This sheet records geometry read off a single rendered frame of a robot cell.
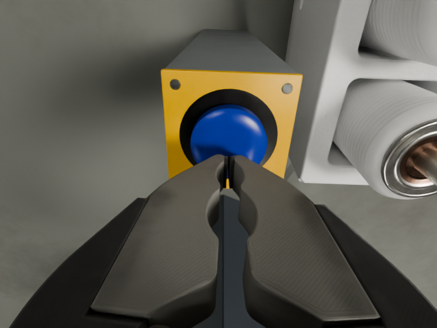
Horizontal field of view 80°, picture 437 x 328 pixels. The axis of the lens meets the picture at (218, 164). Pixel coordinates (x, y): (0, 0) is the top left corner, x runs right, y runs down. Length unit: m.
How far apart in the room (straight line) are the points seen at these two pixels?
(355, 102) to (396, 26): 0.08
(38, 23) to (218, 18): 0.27
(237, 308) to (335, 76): 0.31
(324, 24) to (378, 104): 0.10
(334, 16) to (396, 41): 0.06
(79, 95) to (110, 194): 0.21
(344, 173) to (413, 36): 0.16
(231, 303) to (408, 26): 0.35
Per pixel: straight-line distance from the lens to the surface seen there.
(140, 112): 0.50
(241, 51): 0.21
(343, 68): 0.30
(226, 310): 0.39
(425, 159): 0.27
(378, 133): 0.26
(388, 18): 0.28
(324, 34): 0.31
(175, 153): 0.15
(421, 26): 0.24
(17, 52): 0.56
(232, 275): 0.43
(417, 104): 0.27
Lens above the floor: 0.45
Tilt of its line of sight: 60 degrees down
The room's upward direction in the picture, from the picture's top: 178 degrees counter-clockwise
